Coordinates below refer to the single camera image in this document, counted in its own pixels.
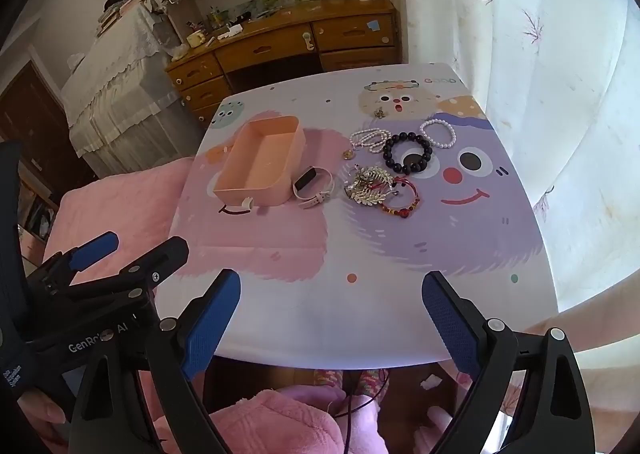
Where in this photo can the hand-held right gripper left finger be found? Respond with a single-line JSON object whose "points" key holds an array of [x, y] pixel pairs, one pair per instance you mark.
{"points": [[212, 329]]}

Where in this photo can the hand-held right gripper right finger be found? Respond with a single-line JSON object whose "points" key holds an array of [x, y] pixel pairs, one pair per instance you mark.
{"points": [[450, 321]]}

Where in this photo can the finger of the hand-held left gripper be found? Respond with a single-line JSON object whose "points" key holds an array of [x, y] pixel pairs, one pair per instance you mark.
{"points": [[160, 259], [95, 246]]}

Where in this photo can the pink plastic box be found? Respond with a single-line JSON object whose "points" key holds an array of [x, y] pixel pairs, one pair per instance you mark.
{"points": [[260, 169]]}

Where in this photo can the person's left hand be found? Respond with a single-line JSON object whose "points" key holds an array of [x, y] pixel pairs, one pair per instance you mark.
{"points": [[42, 411]]}

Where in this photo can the pink blanket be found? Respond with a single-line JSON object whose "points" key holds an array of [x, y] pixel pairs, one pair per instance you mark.
{"points": [[110, 204]]}

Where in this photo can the white paper scrap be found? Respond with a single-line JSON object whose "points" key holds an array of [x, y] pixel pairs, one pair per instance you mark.
{"points": [[430, 381]]}

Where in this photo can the colourful knitted slipper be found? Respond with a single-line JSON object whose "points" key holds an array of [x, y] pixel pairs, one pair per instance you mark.
{"points": [[372, 379], [327, 376]]}

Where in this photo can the pink fleece clothing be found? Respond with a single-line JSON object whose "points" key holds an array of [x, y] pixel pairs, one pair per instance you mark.
{"points": [[290, 421]]}

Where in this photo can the brown wooden door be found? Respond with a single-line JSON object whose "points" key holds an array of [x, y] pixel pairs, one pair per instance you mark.
{"points": [[35, 119]]}

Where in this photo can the white smart band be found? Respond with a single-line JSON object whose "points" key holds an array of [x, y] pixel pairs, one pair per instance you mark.
{"points": [[302, 180]]}

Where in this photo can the white lace covered cabinet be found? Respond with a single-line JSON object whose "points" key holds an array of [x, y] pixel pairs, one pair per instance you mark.
{"points": [[120, 84]]}

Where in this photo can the small gold brooch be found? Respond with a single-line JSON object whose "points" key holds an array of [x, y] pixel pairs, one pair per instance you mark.
{"points": [[380, 112]]}

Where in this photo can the yellow mug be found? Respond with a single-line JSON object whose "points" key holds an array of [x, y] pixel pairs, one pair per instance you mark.
{"points": [[196, 38]]}

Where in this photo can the wooden desk with drawers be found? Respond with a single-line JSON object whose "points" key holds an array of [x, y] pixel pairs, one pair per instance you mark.
{"points": [[280, 41]]}

